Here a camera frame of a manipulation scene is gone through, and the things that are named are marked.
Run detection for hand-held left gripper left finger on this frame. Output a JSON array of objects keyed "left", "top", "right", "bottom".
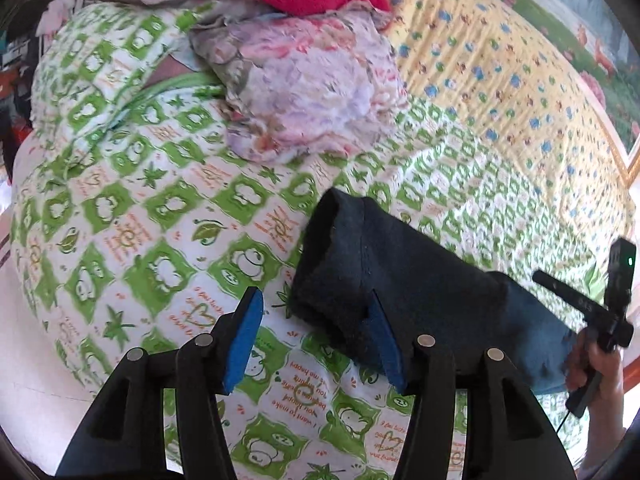
[{"left": 55, "top": 287, "right": 265, "bottom": 480}]

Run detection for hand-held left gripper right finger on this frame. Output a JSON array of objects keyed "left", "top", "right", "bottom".
[{"left": 366, "top": 291, "right": 577, "bottom": 480}]

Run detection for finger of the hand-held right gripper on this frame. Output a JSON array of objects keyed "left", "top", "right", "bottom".
[{"left": 532, "top": 269, "right": 604, "bottom": 323}]

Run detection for dark navy pants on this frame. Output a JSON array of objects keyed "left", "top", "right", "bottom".
[{"left": 289, "top": 187, "right": 577, "bottom": 396}]

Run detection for person's right forearm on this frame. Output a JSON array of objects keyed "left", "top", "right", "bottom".
[{"left": 575, "top": 400, "right": 635, "bottom": 480}]

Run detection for person's right hand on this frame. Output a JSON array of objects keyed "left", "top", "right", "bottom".
[{"left": 564, "top": 332, "right": 626, "bottom": 412}]

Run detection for green checked printed quilt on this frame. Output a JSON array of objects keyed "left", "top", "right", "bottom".
[{"left": 9, "top": 0, "right": 608, "bottom": 480}]

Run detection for yellow flowered bed sheet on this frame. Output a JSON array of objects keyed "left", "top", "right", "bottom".
[{"left": 367, "top": 0, "right": 640, "bottom": 281}]

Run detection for pale floral crumpled cloth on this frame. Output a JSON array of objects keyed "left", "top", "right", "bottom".
[{"left": 90, "top": 0, "right": 411, "bottom": 163}]

